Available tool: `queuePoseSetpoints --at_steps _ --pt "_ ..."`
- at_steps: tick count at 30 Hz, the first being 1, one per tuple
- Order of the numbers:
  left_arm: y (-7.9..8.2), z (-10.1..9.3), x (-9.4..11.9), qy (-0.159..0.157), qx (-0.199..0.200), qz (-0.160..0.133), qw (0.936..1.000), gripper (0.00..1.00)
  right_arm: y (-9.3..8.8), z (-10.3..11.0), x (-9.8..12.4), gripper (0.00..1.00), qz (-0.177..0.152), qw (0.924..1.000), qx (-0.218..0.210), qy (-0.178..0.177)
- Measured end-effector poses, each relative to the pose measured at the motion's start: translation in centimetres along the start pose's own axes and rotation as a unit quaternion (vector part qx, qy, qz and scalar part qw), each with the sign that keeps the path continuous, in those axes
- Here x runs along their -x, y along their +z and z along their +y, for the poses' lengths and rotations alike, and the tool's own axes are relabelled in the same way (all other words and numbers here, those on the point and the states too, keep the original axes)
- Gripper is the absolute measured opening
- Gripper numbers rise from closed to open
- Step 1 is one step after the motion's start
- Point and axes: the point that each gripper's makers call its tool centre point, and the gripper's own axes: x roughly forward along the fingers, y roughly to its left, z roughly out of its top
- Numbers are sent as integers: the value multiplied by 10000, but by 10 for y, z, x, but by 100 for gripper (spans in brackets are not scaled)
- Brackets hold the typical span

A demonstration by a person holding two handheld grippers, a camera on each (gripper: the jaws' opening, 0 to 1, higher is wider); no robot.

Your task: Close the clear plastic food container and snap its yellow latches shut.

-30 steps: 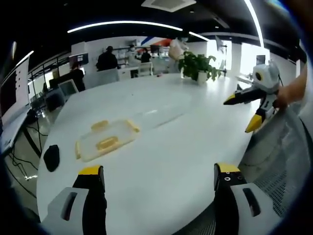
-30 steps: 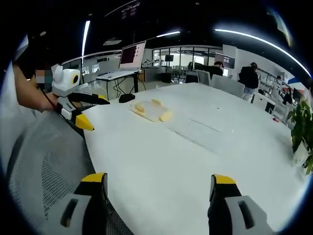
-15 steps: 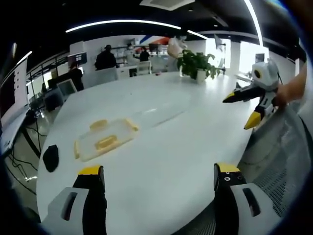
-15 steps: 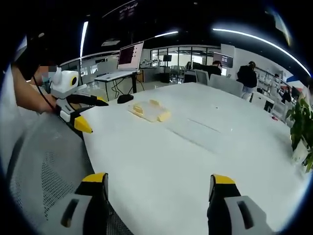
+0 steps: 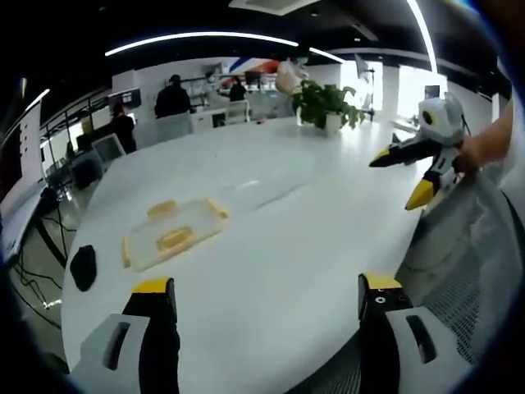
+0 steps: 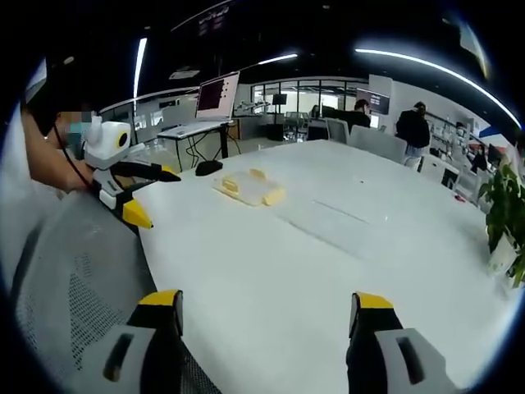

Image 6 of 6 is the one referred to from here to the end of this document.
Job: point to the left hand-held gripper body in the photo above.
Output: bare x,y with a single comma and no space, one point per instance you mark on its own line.
104,145

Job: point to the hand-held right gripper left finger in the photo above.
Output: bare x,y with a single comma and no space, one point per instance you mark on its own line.
131,353

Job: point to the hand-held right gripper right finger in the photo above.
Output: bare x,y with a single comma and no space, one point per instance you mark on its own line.
393,353

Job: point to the white side desk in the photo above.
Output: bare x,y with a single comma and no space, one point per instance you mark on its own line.
186,131

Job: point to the black computer mouse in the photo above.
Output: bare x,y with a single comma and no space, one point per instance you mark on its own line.
208,167

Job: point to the grey mesh office chair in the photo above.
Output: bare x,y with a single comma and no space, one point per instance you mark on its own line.
82,279

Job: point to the long ceiling light strip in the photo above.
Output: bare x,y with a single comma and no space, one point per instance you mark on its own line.
279,58
430,67
140,65

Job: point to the person's white shirt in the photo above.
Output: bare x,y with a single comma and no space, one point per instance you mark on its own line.
16,197

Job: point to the open laptop with pink screen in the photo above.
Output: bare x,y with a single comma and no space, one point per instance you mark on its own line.
215,96

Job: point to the green potted plant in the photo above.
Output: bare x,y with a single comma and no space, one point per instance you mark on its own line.
502,201

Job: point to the white office chair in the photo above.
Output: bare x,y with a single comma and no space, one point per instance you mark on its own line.
337,129
379,143

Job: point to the dark wall screen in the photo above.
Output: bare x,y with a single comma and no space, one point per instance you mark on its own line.
379,102

